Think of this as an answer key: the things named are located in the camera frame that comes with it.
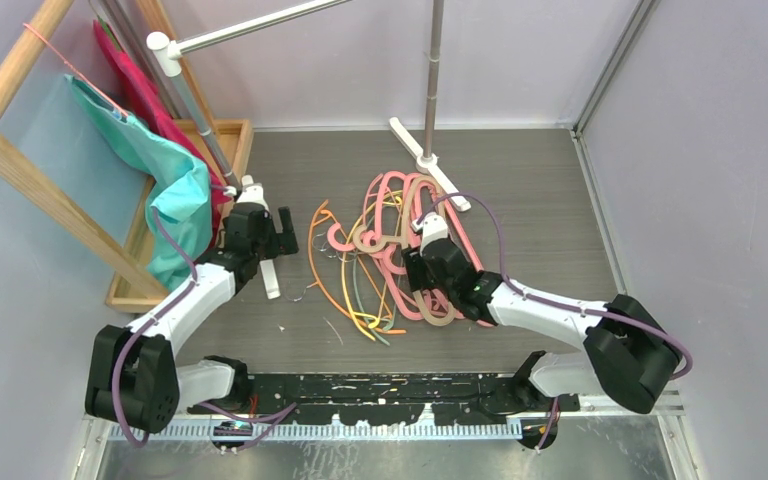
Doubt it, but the yellow plastic hanger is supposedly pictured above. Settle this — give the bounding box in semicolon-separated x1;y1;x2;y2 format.
340;192;404;331

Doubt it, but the purple cable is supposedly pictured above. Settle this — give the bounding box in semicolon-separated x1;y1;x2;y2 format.
410;192;695;452
110;185;298;452

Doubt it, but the wooden drying rack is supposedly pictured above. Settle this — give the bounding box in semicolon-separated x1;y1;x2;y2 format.
0;0;255;314

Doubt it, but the pink plastic hanger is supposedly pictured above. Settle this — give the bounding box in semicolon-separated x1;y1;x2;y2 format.
410;174;482;319
326;170;425;316
367;171;459;326

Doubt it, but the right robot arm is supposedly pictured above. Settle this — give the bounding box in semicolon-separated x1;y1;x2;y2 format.
332;212;693;414

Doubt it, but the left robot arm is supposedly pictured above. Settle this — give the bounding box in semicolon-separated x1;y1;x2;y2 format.
84;202;288;434

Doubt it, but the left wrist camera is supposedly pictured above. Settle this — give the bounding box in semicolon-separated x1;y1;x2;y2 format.
236;174;269;211

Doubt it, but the green plastic hanger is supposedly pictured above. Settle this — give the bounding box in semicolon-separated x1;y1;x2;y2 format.
351;254;395;347

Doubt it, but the pink red cloth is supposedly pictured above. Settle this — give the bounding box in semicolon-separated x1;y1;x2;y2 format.
93;20;229;253

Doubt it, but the white garment rack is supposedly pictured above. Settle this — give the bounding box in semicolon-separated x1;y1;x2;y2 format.
145;1;471;212

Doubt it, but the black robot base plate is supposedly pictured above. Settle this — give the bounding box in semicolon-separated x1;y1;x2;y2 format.
208;373;581;449

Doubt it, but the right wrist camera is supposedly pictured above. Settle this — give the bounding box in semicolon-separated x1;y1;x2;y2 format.
411;213;449;251

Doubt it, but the beige plastic hanger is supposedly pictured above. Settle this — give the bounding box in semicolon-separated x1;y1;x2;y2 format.
351;171;458;327

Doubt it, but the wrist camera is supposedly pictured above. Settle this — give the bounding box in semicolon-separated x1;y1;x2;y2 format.
411;213;449;251
236;174;269;211

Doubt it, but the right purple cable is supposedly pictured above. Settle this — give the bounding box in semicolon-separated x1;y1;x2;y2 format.
410;192;695;452

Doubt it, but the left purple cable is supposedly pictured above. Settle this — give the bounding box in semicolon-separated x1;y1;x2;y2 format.
110;185;298;452

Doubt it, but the teal cloth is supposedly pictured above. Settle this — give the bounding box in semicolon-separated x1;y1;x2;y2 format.
65;74;213;290

